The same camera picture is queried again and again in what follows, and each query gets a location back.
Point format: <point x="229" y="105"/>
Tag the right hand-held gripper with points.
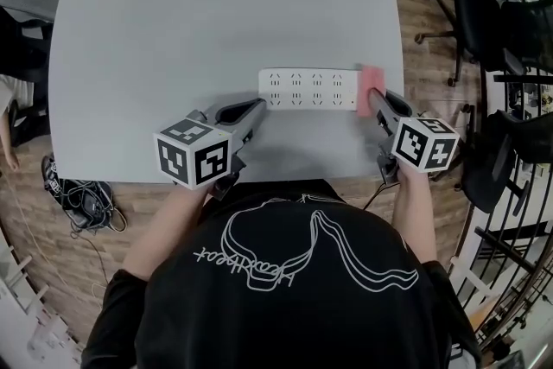
<point x="425" y="144"/>

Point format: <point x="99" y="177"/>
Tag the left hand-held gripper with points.
<point x="192" y="155"/>

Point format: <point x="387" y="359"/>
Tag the pink cloth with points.
<point x="372" y="78"/>

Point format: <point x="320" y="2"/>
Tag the white power strip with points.
<point x="309" y="90"/>

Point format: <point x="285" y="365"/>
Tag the person's left forearm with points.
<point x="166" y="229"/>

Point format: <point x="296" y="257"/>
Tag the person's right forearm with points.
<point x="415" y="216"/>

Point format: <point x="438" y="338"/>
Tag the person's black printed t-shirt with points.
<point x="281" y="294"/>

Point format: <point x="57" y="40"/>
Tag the black metal railing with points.
<point x="510" y="255"/>

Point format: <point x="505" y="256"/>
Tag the white wooden rack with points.
<point x="30" y="315"/>

